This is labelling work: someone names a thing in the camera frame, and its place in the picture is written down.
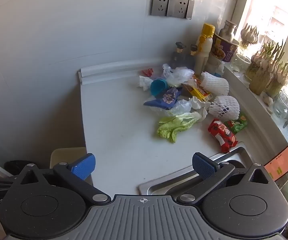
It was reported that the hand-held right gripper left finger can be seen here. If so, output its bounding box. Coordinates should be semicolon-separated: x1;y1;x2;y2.
9;152;111;205

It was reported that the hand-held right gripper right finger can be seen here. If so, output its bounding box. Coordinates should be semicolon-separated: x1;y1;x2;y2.
178;152;277;205

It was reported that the red snack packet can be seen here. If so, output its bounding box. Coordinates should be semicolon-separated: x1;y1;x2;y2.
208;119;238;153

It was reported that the green cabbage leaf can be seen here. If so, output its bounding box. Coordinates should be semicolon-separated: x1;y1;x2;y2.
156;111;202;143

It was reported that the green snack packet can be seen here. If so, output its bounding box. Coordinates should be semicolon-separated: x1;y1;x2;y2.
224;112;248;134

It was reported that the white tissue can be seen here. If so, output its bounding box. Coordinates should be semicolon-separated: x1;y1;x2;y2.
137;76;154;92
189;96;211;121

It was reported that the white foam fruit net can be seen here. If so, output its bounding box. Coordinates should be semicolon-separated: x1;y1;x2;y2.
209;95;240;120
200;72;229;96

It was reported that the clear plastic bag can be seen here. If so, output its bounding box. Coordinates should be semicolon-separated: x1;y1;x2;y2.
149;99;192;117
162;64;195;87

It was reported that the yellow snack wrapper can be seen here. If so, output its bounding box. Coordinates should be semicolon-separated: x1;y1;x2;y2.
183;79;212;102

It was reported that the dark blue snack wrapper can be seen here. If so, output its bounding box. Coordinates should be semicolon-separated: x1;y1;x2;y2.
143;87;182;110

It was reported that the steel sink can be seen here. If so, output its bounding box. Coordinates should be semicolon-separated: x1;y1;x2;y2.
138;142;250;196

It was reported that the phone with orange screen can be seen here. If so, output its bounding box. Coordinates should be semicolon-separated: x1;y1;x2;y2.
264;141;288;181

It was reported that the loose garlic bulb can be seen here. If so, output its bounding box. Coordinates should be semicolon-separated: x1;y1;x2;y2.
262;92;274;106

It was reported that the small blue labelled bottle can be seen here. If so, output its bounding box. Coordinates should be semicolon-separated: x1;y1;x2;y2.
205;54;225;75

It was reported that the sprouted garlic jar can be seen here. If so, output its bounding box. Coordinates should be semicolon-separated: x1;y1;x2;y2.
266;40;288;98
249;55;284;95
245;40;270;82

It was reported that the black sauce bottle gold collar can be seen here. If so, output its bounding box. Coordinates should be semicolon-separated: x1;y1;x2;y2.
171;42;187;67
188;44;198;68

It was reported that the cream bottle yellow cap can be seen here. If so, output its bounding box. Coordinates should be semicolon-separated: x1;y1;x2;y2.
194;23;216;76

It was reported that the purple instant noodle cup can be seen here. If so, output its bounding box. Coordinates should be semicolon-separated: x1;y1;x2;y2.
213;32;240;62

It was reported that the garlic bulb bunch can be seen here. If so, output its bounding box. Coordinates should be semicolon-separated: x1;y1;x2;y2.
241;24;259;47

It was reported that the steel flask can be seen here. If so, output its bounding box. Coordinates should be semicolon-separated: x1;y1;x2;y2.
218;20;238;42

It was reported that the window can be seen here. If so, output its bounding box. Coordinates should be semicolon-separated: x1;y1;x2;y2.
231;0;288;64

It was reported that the grey wall socket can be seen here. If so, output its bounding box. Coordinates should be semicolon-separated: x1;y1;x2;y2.
150;0;170;17
186;0;195;20
166;0;190;18

